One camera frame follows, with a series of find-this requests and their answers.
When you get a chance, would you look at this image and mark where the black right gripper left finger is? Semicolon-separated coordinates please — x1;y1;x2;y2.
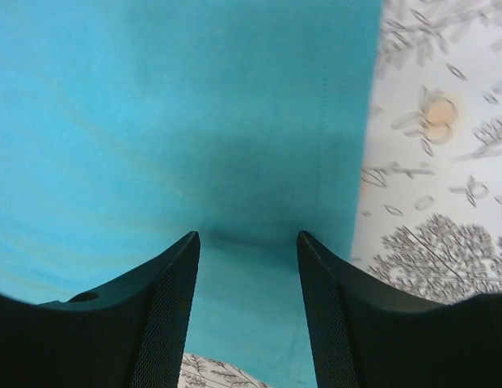
0;231;200;387

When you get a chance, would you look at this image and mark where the floral tablecloth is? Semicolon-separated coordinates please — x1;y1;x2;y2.
331;1;502;303

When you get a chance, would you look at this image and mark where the turquoise t shirt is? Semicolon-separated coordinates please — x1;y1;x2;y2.
0;1;382;387

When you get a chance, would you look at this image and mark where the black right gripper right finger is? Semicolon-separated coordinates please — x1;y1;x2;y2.
297;231;502;388

